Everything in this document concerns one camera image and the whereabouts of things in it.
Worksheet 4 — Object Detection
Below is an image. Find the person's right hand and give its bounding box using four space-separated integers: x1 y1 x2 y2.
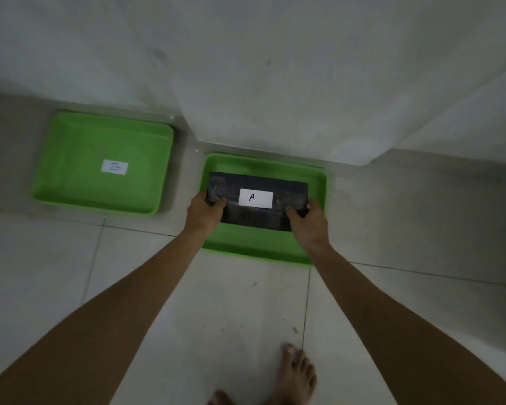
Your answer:
285 199 331 250

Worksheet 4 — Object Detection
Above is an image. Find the person's left hand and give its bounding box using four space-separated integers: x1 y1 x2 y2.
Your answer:
184 190 228 239

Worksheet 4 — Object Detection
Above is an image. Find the black rectangular box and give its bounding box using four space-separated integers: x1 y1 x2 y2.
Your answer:
205 171 310 232

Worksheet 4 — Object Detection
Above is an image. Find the person's right forearm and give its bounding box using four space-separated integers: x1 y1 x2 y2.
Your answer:
307 243 506 405

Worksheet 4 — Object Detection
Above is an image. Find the person's left forearm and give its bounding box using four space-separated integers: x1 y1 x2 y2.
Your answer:
0 231 203 405

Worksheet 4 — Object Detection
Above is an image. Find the white paper label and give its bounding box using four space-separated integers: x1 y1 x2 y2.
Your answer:
239 189 274 209
101 159 129 176

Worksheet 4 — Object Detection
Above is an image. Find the green plastic tray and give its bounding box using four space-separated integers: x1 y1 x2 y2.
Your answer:
32 111 175 216
198 153 329 265

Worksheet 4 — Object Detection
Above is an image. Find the person's right foot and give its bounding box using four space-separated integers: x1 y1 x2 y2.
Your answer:
269 342 318 405

